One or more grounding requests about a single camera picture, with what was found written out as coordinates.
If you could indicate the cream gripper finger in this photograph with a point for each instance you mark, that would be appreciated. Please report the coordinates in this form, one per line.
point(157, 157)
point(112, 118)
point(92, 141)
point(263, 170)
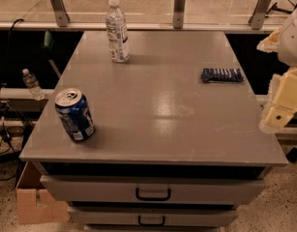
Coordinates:
point(271, 43)
point(282, 102)

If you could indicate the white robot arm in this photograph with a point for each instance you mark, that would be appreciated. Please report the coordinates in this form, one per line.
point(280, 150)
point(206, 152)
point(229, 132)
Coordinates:
point(287, 52)

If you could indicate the clear plastic water bottle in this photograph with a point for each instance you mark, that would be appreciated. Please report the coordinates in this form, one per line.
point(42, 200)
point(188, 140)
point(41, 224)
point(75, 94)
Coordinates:
point(117, 33)

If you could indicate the small water bottle on ledge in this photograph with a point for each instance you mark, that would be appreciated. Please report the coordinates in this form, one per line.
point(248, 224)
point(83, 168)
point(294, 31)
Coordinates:
point(33, 85)

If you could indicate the grey drawer cabinet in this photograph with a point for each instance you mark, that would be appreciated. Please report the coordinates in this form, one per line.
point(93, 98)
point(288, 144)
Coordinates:
point(154, 117)

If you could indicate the blue soda can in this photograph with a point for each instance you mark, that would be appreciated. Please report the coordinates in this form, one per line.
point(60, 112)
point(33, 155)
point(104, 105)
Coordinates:
point(73, 110)

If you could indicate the lower grey drawer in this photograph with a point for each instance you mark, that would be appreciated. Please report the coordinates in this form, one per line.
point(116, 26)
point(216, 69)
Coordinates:
point(173, 217)

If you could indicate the grey drawer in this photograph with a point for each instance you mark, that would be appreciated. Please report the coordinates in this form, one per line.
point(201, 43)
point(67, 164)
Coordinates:
point(173, 217)
point(122, 189)

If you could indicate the upper grey drawer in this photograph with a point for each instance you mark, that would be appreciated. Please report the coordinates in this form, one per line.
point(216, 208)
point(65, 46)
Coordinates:
point(122, 189)

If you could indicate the cardboard box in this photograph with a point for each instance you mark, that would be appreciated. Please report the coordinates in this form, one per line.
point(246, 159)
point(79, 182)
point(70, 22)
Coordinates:
point(35, 205)

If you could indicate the right metal railing bracket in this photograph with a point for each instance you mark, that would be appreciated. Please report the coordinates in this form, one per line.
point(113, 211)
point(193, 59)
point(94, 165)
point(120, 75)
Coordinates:
point(257, 19)

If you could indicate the metal railing bracket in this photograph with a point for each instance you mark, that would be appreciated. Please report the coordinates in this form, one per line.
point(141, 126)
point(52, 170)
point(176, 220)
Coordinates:
point(178, 14)
point(61, 16)
point(257, 19)

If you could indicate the middle metal railing bracket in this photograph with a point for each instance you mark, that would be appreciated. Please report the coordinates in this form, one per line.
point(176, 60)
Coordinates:
point(178, 14)

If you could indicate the black upper drawer handle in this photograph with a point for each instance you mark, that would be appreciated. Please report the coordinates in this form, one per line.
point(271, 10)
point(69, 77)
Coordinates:
point(152, 195)

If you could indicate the black drawer handle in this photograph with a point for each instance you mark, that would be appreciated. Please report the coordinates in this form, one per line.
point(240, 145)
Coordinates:
point(152, 195)
point(151, 220)

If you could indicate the black lower drawer handle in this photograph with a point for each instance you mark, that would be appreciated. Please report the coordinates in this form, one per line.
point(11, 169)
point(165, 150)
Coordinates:
point(151, 220)

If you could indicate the left metal railing bracket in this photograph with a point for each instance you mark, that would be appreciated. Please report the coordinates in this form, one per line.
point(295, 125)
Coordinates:
point(61, 16)

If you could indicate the green handled tool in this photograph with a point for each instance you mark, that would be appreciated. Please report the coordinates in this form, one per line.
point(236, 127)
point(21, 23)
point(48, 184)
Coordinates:
point(47, 47)

